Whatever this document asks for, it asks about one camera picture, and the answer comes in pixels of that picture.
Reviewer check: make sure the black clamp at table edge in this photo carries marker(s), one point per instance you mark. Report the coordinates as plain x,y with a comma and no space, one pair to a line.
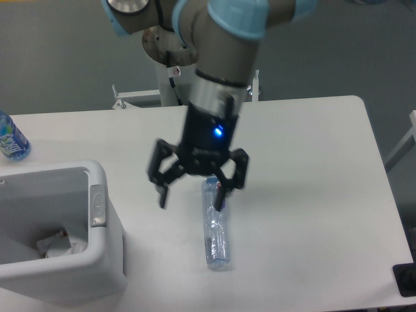
405,279

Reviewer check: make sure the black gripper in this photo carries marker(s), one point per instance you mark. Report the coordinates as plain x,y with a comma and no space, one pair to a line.
202,151

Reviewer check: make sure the white trash can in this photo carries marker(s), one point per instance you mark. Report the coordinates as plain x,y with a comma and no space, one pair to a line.
37,202

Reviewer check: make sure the trash pieces inside can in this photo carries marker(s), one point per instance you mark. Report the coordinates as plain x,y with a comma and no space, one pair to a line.
63,243

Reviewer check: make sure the clear empty plastic bottle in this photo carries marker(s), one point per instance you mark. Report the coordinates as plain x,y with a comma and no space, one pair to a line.
215,226

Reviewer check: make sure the white frame at right edge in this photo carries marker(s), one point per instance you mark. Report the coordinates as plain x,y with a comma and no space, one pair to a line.
404,145

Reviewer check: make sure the blue labelled water bottle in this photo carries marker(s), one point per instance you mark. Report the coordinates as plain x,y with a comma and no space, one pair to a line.
14,144

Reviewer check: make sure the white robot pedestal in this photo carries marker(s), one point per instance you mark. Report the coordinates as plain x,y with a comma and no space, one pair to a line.
162,81

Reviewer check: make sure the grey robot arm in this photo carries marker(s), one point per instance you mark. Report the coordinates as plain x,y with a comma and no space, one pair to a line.
245,19

